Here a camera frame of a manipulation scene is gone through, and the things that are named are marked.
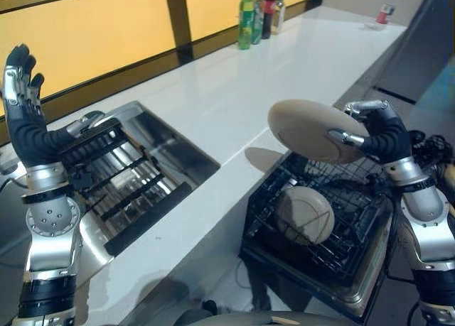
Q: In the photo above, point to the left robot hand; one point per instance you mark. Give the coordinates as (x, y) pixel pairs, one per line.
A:
(26, 137)

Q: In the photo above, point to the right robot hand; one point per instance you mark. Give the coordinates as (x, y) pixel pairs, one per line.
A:
(388, 134)

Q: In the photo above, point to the beige plate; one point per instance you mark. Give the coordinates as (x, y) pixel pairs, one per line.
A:
(314, 130)
(306, 214)

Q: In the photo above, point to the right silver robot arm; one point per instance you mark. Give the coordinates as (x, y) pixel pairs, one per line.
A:
(423, 212)

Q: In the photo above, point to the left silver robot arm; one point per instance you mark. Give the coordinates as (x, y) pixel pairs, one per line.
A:
(48, 240)

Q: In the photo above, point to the open dishwasher drawer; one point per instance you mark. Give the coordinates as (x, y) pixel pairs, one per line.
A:
(316, 240)

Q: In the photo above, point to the black slatted sink rack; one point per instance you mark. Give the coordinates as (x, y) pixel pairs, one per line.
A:
(117, 177)

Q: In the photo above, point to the stainless steel sink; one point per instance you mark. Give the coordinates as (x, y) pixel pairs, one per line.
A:
(142, 177)

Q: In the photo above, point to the red labelled bottle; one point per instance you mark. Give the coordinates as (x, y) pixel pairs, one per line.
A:
(385, 6)

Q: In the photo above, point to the clear bottle with green cap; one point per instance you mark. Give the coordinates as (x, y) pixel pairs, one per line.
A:
(279, 10)

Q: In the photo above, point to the dark cola bottle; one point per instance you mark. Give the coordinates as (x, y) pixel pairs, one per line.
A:
(268, 15)

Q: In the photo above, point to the green soda bottle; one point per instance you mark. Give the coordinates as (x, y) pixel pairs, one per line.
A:
(245, 20)

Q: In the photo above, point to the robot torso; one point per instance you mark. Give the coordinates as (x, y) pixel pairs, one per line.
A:
(270, 319)

